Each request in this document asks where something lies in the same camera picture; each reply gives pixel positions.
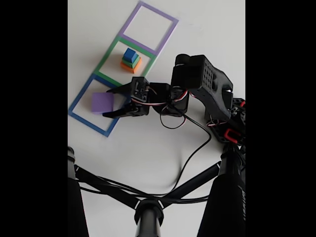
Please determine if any purple block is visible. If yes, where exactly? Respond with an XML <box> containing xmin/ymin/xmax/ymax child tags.
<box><xmin>91</xmin><ymin>92</ymin><xmax>116</xmax><ymax>114</ymax></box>

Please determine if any orange block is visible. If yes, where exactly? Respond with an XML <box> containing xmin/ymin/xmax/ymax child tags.
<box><xmin>119</xmin><ymin>58</ymin><xmax>143</xmax><ymax>75</ymax></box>

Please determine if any green cube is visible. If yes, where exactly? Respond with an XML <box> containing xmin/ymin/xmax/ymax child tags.
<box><xmin>121</xmin><ymin>54</ymin><xmax>141</xmax><ymax>69</ymax></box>

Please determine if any small blue cube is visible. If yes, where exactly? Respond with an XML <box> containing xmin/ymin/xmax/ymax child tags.
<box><xmin>123</xmin><ymin>47</ymin><xmax>137</xmax><ymax>62</ymax></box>

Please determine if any red table clamp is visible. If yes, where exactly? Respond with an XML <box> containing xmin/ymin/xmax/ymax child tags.
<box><xmin>224</xmin><ymin>128</ymin><xmax>242</xmax><ymax>144</ymax></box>

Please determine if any red white black servo wire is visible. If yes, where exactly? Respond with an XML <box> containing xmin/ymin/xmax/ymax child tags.
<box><xmin>130</xmin><ymin>87</ymin><xmax>196</xmax><ymax>129</ymax></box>

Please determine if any green square frame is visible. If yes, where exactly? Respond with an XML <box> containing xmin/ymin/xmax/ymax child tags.
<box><xmin>95</xmin><ymin>36</ymin><xmax>157</xmax><ymax>88</ymax></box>

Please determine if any blue square frame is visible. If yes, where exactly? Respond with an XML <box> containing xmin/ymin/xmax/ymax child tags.
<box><xmin>68</xmin><ymin>73</ymin><xmax>133</xmax><ymax>138</ymax></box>

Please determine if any purple square frame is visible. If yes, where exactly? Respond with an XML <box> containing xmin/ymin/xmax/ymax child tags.
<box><xmin>119</xmin><ymin>0</ymin><xmax>179</xmax><ymax>56</ymax></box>

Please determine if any long black camera cable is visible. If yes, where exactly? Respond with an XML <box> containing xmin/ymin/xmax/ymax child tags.
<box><xmin>79</xmin><ymin>112</ymin><xmax>212</xmax><ymax>198</ymax></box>

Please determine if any black camera tripod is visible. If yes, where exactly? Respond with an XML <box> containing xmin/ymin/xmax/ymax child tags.
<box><xmin>68</xmin><ymin>145</ymin><xmax>246</xmax><ymax>237</ymax></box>

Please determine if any thin black cable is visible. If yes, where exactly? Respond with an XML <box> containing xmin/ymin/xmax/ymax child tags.
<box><xmin>93</xmin><ymin>174</ymin><xmax>212</xmax><ymax>203</ymax></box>

